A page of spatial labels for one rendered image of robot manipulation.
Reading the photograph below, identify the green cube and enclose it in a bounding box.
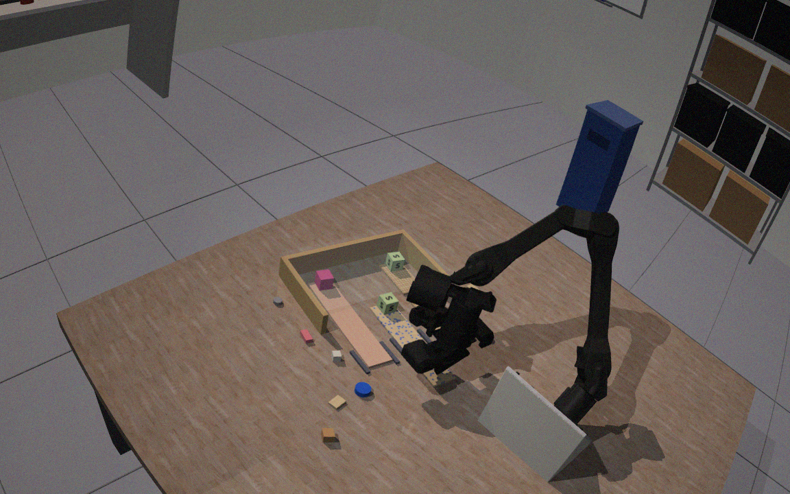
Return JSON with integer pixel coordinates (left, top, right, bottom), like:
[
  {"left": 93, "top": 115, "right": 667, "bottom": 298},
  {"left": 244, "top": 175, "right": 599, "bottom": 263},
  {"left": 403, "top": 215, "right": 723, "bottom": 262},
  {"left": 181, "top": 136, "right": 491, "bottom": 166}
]
[{"left": 376, "top": 296, "right": 399, "bottom": 315}]

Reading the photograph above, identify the brown three-sided wooden frame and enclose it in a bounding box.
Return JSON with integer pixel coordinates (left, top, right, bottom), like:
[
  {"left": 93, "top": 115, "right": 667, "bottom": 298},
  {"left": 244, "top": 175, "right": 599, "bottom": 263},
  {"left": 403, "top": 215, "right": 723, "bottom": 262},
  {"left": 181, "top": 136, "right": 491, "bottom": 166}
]
[{"left": 279, "top": 225, "right": 453, "bottom": 334}]

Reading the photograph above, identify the blue short cylinder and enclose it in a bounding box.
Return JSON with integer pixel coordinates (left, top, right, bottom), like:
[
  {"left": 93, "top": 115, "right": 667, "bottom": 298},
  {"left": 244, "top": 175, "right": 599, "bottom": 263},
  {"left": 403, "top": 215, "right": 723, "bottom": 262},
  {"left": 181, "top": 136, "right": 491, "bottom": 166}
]
[{"left": 355, "top": 381, "right": 371, "bottom": 397}]

